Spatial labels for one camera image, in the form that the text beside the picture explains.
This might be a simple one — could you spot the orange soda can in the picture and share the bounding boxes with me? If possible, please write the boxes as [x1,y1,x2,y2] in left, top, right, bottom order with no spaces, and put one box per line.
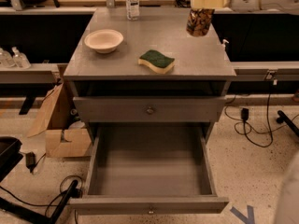
[186,8,214,37]

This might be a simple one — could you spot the grey wooden drawer cabinet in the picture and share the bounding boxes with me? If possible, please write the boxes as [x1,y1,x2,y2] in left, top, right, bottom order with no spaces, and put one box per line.
[64,7,235,138]

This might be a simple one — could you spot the closed grey top drawer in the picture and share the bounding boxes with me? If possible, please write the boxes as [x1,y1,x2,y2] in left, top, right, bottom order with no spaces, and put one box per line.
[74,96,225,122]

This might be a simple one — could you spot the open grey middle drawer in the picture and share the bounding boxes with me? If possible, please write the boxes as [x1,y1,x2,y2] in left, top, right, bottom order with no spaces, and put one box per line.
[70,124,229,215]

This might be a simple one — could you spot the small white pump bottle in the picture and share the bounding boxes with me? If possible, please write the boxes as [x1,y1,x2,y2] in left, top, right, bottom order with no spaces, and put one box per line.
[221,39,229,51]

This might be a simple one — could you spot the clear plastic water bottle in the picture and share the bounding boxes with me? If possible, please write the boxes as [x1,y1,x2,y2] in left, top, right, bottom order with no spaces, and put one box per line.
[126,0,139,21]

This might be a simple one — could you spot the green yellow sponge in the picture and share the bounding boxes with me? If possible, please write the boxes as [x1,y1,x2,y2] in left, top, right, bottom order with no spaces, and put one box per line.
[138,49,175,74]

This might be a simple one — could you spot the white paper bowl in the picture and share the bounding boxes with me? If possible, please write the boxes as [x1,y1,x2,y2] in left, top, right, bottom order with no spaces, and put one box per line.
[84,29,123,54]

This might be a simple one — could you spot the brown cardboard box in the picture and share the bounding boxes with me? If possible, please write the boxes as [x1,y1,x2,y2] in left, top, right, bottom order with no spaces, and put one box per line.
[26,63,93,159]

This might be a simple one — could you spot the clear sanitizer bottle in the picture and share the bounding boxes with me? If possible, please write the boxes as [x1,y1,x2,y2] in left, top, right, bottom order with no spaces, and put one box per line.
[0,48,15,68]
[12,47,31,69]

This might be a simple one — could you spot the black power brick left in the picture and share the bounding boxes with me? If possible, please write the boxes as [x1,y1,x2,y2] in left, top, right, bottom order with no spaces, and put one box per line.
[25,152,46,173]

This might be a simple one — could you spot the black chair base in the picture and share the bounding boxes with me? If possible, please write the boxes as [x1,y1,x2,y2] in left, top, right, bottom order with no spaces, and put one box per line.
[0,136,79,224]

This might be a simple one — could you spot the black power adapter with cable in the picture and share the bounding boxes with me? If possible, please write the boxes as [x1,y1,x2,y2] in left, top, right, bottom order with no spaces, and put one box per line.
[223,77,299,148]

